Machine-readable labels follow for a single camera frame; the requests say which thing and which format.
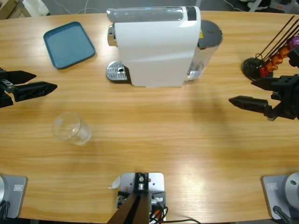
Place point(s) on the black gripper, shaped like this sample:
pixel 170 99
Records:
pixel 4 95
pixel 289 98

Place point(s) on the purple coffee capsule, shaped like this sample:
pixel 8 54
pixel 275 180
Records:
pixel 294 42

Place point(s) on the clear glass cup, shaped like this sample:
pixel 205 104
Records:
pixel 79 136

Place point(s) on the white capsule coffee machine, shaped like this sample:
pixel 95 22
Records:
pixel 151 51

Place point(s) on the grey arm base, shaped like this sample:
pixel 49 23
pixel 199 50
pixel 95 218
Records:
pixel 280 191
pixel 14 193

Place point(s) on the red coffee capsule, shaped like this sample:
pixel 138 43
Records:
pixel 264 71

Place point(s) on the black capsule holder with rods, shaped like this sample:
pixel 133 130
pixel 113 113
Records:
pixel 251 66

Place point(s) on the teal plastic tray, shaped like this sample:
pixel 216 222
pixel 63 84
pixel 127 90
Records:
pixel 69 45

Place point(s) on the clear water tank dark lid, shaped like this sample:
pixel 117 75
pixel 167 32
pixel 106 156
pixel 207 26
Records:
pixel 205 58

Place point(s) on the white foam block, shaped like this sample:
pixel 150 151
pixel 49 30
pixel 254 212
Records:
pixel 35 7

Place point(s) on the brown cardboard box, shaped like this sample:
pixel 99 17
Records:
pixel 8 8

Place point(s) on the white chair base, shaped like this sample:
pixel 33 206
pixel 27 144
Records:
pixel 254 5

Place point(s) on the grey orange floor device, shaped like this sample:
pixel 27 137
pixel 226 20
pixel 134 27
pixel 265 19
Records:
pixel 283 4

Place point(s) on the white paper tag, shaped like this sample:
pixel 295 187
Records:
pixel 115 183

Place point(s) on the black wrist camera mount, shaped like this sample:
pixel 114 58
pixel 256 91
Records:
pixel 294 58

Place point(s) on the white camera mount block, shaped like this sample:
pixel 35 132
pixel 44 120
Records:
pixel 155 182

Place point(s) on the dark camera post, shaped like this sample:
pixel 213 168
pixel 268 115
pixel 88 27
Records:
pixel 135 205

